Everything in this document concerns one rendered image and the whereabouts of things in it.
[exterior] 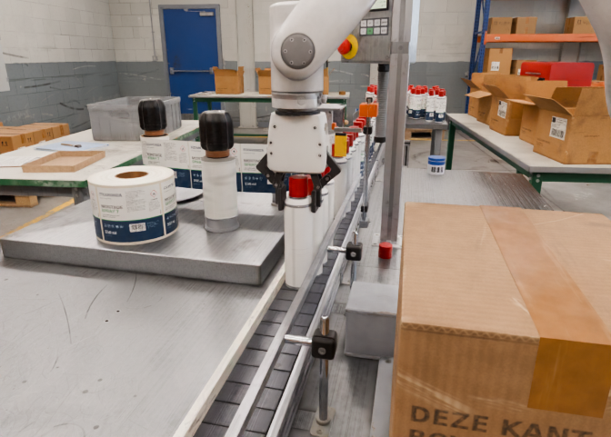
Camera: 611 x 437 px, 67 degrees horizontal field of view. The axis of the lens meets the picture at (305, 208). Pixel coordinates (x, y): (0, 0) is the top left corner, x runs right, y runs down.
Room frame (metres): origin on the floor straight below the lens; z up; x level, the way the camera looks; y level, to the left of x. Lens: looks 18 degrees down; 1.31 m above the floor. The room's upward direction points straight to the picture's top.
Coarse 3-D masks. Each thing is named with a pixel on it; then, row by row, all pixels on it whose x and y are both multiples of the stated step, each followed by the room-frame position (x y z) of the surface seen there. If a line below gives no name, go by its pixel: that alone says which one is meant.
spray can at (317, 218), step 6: (306, 174) 0.86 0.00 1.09; (312, 186) 0.84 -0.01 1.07; (318, 210) 0.83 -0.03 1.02; (318, 216) 0.83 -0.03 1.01; (318, 222) 0.83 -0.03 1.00; (318, 228) 0.83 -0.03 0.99; (318, 234) 0.83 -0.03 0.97; (318, 240) 0.83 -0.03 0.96; (318, 246) 0.83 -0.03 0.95; (318, 270) 0.83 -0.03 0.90; (318, 276) 0.83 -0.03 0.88
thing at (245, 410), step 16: (352, 192) 1.16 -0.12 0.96; (336, 224) 0.92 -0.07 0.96; (320, 256) 0.75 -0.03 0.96; (304, 288) 0.63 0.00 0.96; (288, 320) 0.55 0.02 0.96; (272, 352) 0.47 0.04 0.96; (272, 368) 0.46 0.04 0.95; (256, 384) 0.42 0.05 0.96; (256, 400) 0.40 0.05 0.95; (240, 416) 0.37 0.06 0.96; (240, 432) 0.35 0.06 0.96
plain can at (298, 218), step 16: (304, 176) 0.76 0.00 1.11; (304, 192) 0.75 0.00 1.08; (288, 208) 0.75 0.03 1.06; (304, 208) 0.74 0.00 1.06; (288, 224) 0.75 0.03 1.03; (304, 224) 0.74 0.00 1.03; (288, 240) 0.75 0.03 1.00; (304, 240) 0.74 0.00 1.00; (288, 256) 0.75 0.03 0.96; (304, 256) 0.74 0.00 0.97; (288, 272) 0.75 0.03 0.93; (304, 272) 0.74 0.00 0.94
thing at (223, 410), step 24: (360, 192) 1.44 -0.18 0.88; (336, 240) 1.03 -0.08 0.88; (288, 288) 0.79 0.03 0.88; (312, 288) 0.79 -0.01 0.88; (312, 312) 0.70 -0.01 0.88; (264, 336) 0.63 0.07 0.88; (240, 360) 0.57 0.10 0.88; (288, 360) 0.57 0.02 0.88; (240, 384) 0.52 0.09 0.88; (216, 408) 0.47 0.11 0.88; (264, 408) 0.47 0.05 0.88; (216, 432) 0.43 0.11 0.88; (264, 432) 0.43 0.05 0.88
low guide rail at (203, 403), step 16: (272, 288) 0.72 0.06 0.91; (256, 320) 0.63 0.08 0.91; (240, 336) 0.58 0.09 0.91; (240, 352) 0.56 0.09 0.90; (224, 368) 0.50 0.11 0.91; (208, 384) 0.47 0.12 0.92; (208, 400) 0.45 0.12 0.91; (192, 416) 0.42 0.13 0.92; (176, 432) 0.40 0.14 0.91; (192, 432) 0.41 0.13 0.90
